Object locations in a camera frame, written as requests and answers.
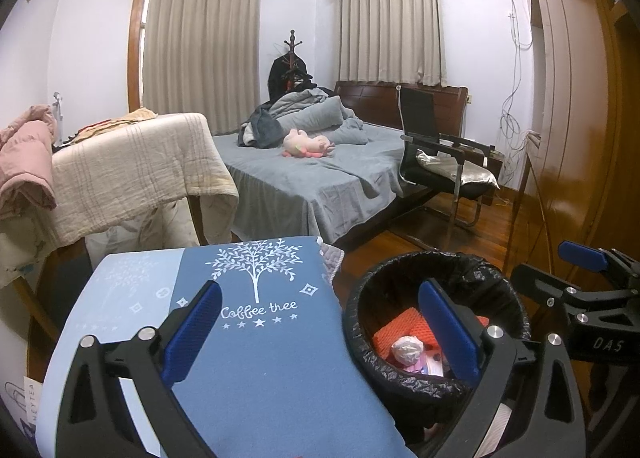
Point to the black lined trash bin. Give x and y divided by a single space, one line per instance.
475 263

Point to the wooden coat rack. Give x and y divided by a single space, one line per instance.
291 43

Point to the pale grey pillow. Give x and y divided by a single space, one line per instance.
145 233

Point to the brown patterned cloth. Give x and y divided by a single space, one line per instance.
115 123

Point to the wooden furniture frame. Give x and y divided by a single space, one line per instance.
35 308

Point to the wooden window frame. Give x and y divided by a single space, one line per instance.
135 53

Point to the silver cushion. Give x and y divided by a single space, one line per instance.
455 169

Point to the pink plush toy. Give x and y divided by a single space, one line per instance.
305 144

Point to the blue tree-print table cover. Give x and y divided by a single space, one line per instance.
280 363

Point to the cream paper ball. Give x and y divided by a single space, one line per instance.
407 349

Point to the grey quilted pad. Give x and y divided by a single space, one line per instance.
331 258

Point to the black office chair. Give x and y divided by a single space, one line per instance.
417 113

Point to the orange foam net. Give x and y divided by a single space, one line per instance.
400 333

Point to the white floral quilt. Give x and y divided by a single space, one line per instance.
20 253

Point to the wide beige curtain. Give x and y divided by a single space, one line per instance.
200 53

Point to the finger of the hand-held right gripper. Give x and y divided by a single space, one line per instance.
582 255
545 288

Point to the dark grey garment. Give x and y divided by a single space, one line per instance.
262 131

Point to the black coat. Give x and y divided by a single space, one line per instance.
285 81

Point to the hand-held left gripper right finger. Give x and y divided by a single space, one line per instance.
450 333

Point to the beige blanket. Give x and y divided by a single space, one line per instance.
140 173

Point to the narrow beige curtain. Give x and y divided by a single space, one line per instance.
392 33

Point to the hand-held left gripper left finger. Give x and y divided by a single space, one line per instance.
192 333

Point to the bed with grey sheet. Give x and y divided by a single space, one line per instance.
300 183

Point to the dark wooden headboard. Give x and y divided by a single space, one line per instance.
370 103

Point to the white paper bag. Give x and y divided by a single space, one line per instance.
27 408

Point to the grey duvet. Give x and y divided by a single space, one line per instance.
320 113

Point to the pink plastic bag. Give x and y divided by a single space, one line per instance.
414 369

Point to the pink padded jacket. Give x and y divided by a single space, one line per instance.
25 163

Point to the wooden wardrobe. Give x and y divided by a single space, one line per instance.
575 113

